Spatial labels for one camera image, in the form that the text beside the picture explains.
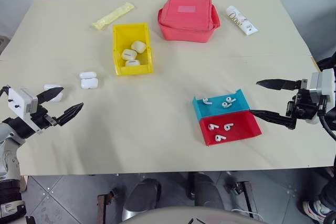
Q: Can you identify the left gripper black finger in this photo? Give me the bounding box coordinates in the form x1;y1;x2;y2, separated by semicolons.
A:
36;87;65;103
55;102;84;127

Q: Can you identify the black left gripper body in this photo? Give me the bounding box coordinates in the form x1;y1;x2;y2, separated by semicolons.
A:
26;104;59;133

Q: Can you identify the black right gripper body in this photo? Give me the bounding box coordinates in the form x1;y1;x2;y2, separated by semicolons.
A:
286;78;328;124

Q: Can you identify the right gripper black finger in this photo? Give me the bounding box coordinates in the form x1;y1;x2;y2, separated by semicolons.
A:
256;79;302;91
248;109;297;130

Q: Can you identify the yellow plastic bin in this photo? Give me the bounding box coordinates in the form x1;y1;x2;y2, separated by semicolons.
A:
112;22;155;77

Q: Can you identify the red fabric pouch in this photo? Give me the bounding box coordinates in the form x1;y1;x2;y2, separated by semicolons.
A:
157;0;221;44

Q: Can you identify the red plastic tray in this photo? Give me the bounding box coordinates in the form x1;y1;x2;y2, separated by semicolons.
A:
198;110;263;147

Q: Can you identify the dark object beside table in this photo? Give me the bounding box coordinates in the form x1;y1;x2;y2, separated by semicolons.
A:
316;51;336;72

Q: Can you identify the teal plastic tray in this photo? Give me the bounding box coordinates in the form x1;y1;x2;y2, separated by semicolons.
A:
192;88;251;118

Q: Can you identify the white Dove tube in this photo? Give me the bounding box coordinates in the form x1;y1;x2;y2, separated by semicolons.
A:
226;5;258;36

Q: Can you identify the rusty metal stand leg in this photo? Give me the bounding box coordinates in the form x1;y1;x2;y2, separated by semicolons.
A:
225;180;259;220
96;188;118;224

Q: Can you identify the pale yellow plastic pouch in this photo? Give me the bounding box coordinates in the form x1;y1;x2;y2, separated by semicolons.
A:
91;2;135;31

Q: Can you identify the bystander with white sneaker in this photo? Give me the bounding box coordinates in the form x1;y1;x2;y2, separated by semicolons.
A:
301;165;336;224

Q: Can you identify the dark glossy rounded shape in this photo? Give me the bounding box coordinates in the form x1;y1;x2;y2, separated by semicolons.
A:
121;178;162;222

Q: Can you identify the beige rounded panel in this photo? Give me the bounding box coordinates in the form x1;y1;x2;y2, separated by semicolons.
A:
122;206;266;224

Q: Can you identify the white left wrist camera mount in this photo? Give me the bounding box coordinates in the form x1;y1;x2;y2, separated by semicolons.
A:
7;87;43;134

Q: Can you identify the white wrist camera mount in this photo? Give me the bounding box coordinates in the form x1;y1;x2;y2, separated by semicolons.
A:
7;87;43;134
304;68;336;125

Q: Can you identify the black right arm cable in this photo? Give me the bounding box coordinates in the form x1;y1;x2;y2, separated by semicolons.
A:
318;111;336;141

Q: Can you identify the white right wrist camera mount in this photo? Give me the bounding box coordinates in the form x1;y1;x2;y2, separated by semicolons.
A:
304;68;336;125

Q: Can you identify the white floor cable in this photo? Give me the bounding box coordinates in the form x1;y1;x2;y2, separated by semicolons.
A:
230;209;264;221

